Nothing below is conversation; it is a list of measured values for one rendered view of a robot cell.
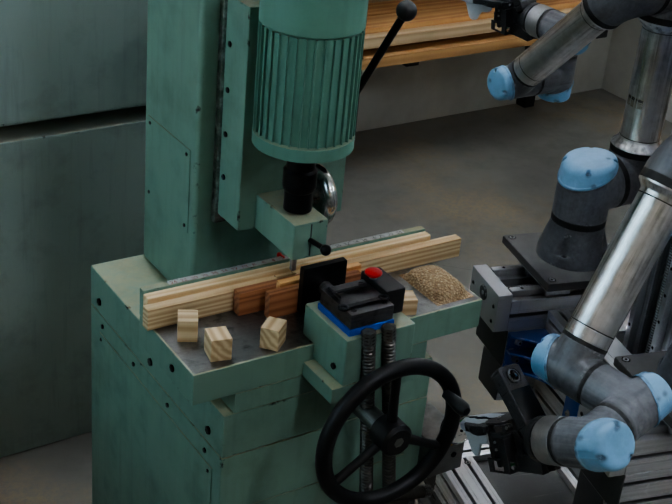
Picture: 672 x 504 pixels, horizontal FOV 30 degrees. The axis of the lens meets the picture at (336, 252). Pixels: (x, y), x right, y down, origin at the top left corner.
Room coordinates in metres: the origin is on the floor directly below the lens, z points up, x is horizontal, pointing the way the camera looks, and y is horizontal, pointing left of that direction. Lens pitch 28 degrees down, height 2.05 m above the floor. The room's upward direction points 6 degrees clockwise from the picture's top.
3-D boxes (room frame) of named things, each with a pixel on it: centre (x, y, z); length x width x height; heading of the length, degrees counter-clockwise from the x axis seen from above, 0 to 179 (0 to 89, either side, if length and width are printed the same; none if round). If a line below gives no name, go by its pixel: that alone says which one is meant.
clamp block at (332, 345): (1.84, -0.05, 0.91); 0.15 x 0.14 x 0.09; 125
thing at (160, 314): (2.01, 0.04, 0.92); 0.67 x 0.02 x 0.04; 125
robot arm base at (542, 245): (2.41, -0.51, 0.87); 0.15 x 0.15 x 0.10
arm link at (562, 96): (2.69, -0.44, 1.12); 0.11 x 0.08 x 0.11; 126
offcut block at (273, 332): (1.81, 0.09, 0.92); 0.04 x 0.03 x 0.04; 165
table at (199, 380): (1.91, 0.00, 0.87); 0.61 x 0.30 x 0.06; 125
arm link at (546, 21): (2.70, -0.46, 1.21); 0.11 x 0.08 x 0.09; 36
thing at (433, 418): (2.02, -0.22, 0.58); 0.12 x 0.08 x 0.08; 35
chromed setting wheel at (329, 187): (2.16, 0.05, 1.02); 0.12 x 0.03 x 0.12; 35
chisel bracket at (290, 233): (2.00, 0.08, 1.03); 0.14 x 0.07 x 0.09; 35
